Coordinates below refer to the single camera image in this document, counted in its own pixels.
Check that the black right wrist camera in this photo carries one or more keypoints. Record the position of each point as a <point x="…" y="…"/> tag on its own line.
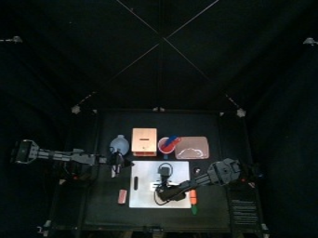
<point x="165" y="171"/>

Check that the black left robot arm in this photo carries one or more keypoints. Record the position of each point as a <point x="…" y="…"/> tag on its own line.
<point x="54" y="154"/>

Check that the white plastic cutting board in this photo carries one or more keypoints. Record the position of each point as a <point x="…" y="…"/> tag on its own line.
<point x="141" y="169"/>

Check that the small black white object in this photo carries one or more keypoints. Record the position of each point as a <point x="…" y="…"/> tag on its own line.
<point x="197" y="170"/>

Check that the clear square plastic plate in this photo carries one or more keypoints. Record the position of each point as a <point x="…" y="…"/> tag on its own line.
<point x="193" y="145"/>

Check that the red plastic cup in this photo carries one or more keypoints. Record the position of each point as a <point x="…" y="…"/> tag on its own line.
<point x="162" y="146"/>

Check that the salmon nigiri toy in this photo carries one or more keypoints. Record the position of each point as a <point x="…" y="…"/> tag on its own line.
<point x="122" y="196"/>

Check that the silver frame clamp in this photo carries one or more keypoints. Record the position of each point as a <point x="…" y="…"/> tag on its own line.
<point x="15" y="39"/>
<point x="75" y="109"/>
<point x="309" y="41"/>
<point x="241" y="112"/>

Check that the red plastic toy knife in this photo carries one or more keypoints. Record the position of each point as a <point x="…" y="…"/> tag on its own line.
<point x="177" y="142"/>

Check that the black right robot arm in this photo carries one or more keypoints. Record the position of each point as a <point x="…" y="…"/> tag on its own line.
<point x="221" y="172"/>

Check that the orange toy carrot green top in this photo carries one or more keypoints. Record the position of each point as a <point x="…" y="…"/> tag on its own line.
<point x="193" y="196"/>

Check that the blue plastic toy knife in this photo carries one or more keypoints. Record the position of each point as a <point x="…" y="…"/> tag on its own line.
<point x="172" y="138"/>

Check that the wooden box with red drawer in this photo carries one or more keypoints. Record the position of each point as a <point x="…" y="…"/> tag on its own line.
<point x="145" y="138"/>

